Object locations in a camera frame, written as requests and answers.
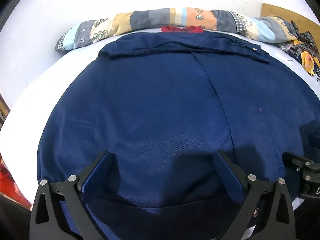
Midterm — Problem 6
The patchwork rolled quilt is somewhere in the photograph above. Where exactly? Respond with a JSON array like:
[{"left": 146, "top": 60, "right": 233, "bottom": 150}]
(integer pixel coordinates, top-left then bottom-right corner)
[{"left": 55, "top": 7, "right": 298, "bottom": 51}]

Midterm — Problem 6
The light blue cloud bedsheet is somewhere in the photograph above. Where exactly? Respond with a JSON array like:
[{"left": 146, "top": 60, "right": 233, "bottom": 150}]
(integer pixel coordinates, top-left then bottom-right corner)
[{"left": 1, "top": 32, "right": 319, "bottom": 202}]

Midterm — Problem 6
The colourful patterned cloth pile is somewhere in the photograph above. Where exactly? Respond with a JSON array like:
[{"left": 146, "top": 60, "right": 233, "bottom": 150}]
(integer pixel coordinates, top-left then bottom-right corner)
[{"left": 278, "top": 21, "right": 319, "bottom": 78}]

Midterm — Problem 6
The navy jacket with red collar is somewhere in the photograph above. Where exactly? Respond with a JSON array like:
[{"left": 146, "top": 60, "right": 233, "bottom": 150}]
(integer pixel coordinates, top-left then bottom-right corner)
[{"left": 37, "top": 31, "right": 319, "bottom": 239}]

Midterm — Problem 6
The wooden headboard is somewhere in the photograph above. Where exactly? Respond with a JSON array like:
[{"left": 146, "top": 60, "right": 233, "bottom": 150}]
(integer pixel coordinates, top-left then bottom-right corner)
[{"left": 261, "top": 3, "right": 319, "bottom": 38}]

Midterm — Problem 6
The red bag beside bed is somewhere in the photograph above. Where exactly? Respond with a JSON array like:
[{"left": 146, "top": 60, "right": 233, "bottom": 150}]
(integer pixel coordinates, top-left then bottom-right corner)
[{"left": 0, "top": 157, "right": 31, "bottom": 209}]

